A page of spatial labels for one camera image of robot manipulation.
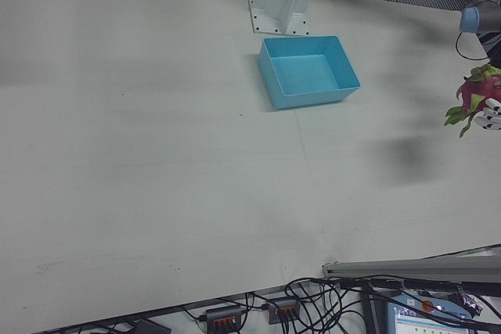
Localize teach pendant with screen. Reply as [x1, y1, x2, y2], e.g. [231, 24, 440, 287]
[386, 290, 481, 334]

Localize light blue plastic bin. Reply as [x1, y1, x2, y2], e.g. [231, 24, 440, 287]
[257, 35, 362, 111]

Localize pink dragon fruit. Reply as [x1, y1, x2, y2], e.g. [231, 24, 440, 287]
[444, 63, 501, 138]

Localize aluminium profile rail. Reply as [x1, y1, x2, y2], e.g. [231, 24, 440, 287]
[322, 246, 501, 298]

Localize white dexterous robot hand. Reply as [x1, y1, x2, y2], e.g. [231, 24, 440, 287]
[472, 98, 501, 132]

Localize black crinkled foil wrapper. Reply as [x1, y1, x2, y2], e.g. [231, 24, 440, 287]
[460, 293, 483, 318]

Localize black power adapter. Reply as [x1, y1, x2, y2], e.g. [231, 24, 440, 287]
[132, 318, 171, 334]

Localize black cable loop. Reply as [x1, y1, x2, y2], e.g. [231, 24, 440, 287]
[455, 31, 492, 61]

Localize black tangled cable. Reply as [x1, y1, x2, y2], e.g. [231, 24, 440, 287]
[284, 275, 377, 334]

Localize grey USB hub orange ports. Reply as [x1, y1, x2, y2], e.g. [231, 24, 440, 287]
[205, 305, 243, 329]
[268, 297, 301, 325]

